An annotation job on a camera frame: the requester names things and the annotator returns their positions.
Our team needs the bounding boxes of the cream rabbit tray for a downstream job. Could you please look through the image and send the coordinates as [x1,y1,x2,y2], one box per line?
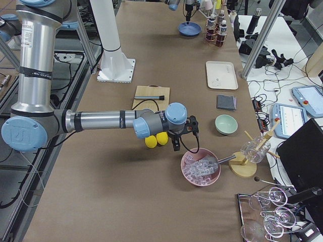
[205,61,238,90]

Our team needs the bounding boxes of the white cup rack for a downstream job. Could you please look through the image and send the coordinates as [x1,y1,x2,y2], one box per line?
[198,0,223,18]

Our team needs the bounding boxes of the pink bowl with ice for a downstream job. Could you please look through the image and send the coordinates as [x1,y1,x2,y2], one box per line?
[181,148,221,187]

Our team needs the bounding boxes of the green bowl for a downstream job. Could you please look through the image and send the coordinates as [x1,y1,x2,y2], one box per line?
[214,114,238,135]

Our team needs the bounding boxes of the wine glass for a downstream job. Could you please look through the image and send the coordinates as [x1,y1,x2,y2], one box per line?
[240,215,285,241]
[249,187,288,211]
[260,206,296,228]

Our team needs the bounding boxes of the black glass tray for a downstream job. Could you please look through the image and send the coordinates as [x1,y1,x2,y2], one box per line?
[236,193,318,242]

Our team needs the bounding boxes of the teach pendant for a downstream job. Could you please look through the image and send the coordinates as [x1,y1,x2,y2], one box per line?
[272,103,307,139]
[292,85,323,118]

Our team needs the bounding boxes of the wine glass lower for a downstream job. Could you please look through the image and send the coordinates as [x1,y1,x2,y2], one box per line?
[240,215,285,241]

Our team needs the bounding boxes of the teach pendant front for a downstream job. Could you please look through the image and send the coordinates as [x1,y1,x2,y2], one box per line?
[272,103,307,139]

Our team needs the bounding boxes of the copper wire bottle rack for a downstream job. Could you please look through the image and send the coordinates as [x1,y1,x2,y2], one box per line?
[204,18,227,47]

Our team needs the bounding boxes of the dark drink bottle back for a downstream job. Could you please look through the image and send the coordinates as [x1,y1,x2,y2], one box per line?
[217,10,225,25]

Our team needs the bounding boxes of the wine glass upper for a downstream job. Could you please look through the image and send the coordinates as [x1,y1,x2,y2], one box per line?
[249,187,288,211]

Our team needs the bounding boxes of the yellow lemon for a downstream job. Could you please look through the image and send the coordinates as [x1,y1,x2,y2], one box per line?
[145,135,157,149]
[156,132,169,146]

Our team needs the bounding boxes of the black thermos bottle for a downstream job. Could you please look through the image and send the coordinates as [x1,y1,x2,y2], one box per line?
[246,8,262,35]

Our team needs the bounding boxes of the wooden cup tree stand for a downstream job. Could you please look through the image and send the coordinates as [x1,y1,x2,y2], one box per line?
[229,126,280,178]

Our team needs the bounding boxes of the grey folded cloth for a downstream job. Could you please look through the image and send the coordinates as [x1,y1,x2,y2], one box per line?
[217,94,237,111]

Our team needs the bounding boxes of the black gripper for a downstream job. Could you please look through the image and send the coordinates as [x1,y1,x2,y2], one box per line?
[185,0,192,22]
[168,130,187,151]

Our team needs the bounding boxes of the dark drink bottle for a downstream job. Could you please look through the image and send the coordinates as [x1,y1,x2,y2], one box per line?
[216,20,227,47]
[217,10,225,25]
[205,14,217,42]

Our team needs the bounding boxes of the dark drink bottle front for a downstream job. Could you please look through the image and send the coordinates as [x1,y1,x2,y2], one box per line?
[205,14,217,42]

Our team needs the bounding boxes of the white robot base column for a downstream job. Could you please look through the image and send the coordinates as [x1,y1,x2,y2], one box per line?
[90,0,136,83]

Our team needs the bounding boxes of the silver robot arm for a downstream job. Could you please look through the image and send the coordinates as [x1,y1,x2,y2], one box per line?
[164,0,194,23]
[1,1,187,152]

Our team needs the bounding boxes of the clear glass mug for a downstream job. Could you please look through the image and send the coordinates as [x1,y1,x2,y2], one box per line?
[240,137,271,163]

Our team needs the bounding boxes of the yellow cup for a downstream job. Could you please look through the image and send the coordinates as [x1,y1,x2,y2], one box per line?
[216,0,222,10]

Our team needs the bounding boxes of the teach pendant rear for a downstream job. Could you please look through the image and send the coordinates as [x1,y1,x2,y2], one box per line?
[292,85,323,118]

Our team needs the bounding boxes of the dark drink bottle middle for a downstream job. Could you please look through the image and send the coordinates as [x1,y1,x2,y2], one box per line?
[216,20,227,47]

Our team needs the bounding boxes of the pink cup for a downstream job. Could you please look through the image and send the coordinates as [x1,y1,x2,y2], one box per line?
[204,0,213,11]

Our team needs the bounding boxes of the blue round plate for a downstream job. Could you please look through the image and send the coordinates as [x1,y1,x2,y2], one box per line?
[178,22,201,37]

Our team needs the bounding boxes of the wine glass middle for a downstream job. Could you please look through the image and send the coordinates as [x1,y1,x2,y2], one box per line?
[260,206,296,228]

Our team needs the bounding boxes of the black laptop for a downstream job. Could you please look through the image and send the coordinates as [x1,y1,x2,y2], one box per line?
[277,118,322,192]

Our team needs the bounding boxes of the aluminium frame post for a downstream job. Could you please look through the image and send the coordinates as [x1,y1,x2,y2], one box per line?
[241,0,286,80]

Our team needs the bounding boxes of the metal ice scoop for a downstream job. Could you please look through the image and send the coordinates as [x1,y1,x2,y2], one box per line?
[199,154,237,172]

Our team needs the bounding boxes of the wooden cutting board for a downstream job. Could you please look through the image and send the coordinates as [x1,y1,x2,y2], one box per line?
[132,86,170,112]

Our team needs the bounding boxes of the steel muddler black tip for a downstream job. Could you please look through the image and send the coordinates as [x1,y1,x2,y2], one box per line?
[134,95,165,100]

